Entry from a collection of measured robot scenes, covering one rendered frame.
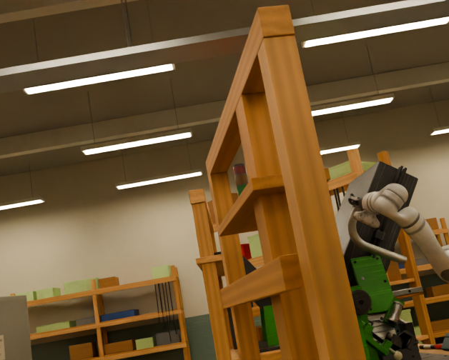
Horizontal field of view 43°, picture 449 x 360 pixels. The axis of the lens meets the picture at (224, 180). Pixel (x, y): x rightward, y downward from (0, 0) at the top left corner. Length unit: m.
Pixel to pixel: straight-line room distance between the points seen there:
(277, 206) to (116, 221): 9.65
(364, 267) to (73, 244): 9.68
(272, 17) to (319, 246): 0.63
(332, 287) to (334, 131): 10.37
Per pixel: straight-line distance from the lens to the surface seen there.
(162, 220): 11.25
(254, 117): 1.91
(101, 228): 11.45
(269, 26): 1.60
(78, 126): 9.79
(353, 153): 4.84
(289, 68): 1.56
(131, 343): 10.65
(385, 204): 1.77
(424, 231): 1.85
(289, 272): 1.51
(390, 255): 2.13
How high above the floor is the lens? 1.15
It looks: 13 degrees up
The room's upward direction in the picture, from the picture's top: 10 degrees counter-clockwise
